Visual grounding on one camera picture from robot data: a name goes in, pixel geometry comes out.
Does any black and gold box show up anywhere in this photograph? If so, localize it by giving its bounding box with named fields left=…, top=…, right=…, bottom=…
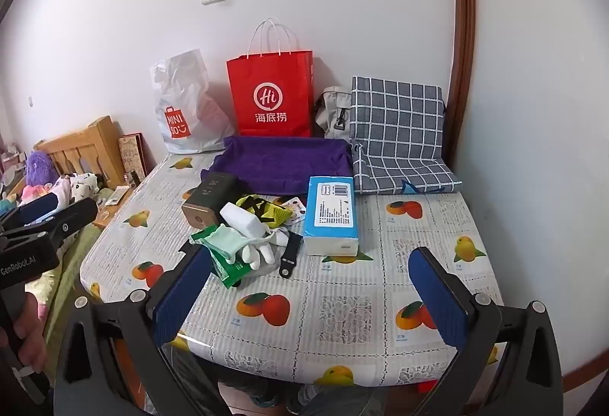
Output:
left=181, top=172, right=241, bottom=229

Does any black strap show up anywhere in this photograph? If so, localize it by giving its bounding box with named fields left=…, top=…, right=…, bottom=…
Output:
left=278, top=233, right=304, bottom=280

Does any person's left hand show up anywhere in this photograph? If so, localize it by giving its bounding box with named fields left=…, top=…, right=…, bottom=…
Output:
left=10, top=298, right=49, bottom=375

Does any white and green glove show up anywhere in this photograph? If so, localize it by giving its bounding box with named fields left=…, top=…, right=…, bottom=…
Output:
left=206, top=225, right=277, bottom=269

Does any blue white tissue pack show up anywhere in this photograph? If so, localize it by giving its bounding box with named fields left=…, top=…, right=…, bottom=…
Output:
left=303, top=175, right=360, bottom=256

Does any grey plaid seat cushion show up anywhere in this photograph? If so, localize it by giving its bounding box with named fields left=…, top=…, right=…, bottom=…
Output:
left=349, top=76, right=464, bottom=196

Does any wooden bedside table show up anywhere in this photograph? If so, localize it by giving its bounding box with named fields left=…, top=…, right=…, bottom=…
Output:
left=92, top=183, right=139, bottom=229

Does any red paper shopping bag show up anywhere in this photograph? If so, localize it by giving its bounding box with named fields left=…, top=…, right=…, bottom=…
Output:
left=226, top=18, right=315, bottom=139

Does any fruit printed tablecloth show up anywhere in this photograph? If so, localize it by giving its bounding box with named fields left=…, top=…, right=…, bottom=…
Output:
left=80, top=145, right=505, bottom=386

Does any white plastic shopping bag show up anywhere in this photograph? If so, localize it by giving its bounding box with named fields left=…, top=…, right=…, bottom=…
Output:
left=150, top=49, right=237, bottom=155

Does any purple plush toy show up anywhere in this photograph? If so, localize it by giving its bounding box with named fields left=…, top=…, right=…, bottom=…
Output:
left=25, top=150, right=57, bottom=186

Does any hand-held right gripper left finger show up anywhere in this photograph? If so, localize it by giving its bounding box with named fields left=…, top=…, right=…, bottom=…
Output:
left=52, top=243, right=215, bottom=416

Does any brown patterned box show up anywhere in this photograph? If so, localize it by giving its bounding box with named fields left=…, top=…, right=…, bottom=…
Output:
left=118, top=133, right=150, bottom=179

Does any grey fabric bag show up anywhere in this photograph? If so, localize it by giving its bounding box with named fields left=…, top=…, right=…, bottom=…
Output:
left=314, top=86, right=354, bottom=143

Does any white sponge block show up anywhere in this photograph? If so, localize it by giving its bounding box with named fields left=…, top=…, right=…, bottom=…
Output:
left=220, top=202, right=268, bottom=240

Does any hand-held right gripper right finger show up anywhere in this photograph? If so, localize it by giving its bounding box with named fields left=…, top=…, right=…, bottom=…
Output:
left=408, top=246, right=565, bottom=416

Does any green wet wipes pack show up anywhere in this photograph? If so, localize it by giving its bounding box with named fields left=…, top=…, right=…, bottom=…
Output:
left=190, top=228, right=256, bottom=289

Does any wooden bed headboard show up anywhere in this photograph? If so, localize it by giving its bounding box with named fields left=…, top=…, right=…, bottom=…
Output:
left=33, top=115, right=127, bottom=189

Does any purple cloth storage tray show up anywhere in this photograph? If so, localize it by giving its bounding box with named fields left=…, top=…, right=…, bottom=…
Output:
left=200, top=135, right=354, bottom=197

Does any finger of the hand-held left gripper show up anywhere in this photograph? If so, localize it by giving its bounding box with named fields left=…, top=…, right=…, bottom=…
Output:
left=26, top=197, right=99, bottom=255
left=0, top=192, right=64, bottom=233

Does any white polka dot plush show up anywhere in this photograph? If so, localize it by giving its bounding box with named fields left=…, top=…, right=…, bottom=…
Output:
left=69, top=173, right=101, bottom=204

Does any yellow and black cloth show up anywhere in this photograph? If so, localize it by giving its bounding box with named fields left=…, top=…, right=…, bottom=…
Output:
left=236, top=194, right=292, bottom=229

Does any orange printed candy packet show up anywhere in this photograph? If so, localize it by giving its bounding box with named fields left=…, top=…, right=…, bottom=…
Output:
left=282, top=196, right=308, bottom=225

